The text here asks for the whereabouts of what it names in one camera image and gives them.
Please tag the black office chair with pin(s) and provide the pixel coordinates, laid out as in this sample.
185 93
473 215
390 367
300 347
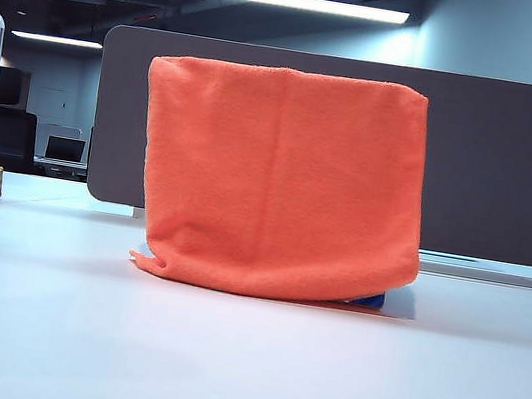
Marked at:
12 139

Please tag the wide grey desk partition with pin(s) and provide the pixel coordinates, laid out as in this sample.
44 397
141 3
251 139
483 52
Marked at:
503 171

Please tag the orange fleece cloth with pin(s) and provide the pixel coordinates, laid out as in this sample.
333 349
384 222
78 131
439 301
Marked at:
279 181

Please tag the short ceiling light strip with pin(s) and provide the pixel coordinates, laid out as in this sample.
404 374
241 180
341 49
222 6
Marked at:
53 39

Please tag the white partition foot bracket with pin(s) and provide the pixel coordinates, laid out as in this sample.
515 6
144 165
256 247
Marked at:
138 212

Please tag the dark background monitor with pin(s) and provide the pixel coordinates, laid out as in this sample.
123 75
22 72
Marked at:
10 85

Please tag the open background laptop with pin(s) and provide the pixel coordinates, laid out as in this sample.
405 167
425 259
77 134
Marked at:
65 149

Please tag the square standing mirror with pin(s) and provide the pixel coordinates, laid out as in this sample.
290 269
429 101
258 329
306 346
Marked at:
374 300

